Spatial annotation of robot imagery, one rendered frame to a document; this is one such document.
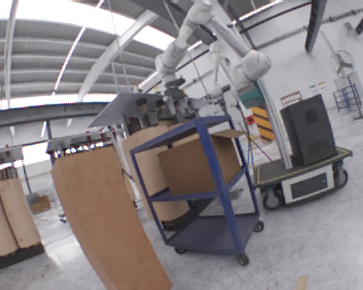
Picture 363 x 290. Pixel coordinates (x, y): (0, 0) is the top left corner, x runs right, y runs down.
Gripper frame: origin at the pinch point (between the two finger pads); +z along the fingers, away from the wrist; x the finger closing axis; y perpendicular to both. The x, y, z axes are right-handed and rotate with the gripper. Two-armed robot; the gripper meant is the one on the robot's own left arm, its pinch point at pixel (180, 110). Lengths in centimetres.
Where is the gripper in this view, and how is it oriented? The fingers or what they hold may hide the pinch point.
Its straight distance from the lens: 95.4
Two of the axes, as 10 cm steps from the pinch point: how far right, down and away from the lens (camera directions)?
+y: -7.5, 2.8, 6.0
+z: 3.3, 9.4, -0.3
